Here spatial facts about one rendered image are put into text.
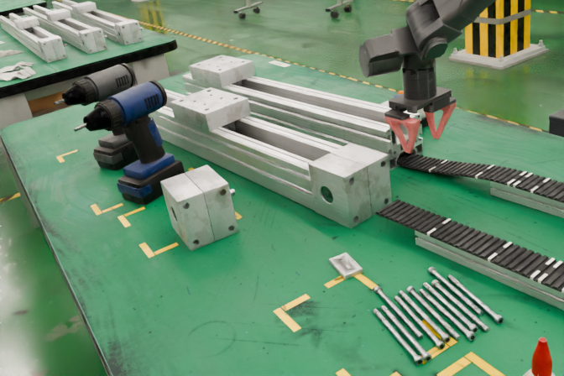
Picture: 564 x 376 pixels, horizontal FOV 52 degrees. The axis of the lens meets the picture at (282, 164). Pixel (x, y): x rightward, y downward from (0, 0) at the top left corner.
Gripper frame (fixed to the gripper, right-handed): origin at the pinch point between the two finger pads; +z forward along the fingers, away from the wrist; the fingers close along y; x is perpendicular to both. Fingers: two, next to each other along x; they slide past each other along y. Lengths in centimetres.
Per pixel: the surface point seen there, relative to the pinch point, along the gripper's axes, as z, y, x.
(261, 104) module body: -0.1, 4.0, -46.6
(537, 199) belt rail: 3.6, 1.4, 23.8
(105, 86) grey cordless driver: -13, 37, -57
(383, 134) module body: -1.9, 4.6, -5.1
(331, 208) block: 3.4, 23.5, 0.4
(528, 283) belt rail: 3.8, 20.3, 33.9
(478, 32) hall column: 61, -273, -183
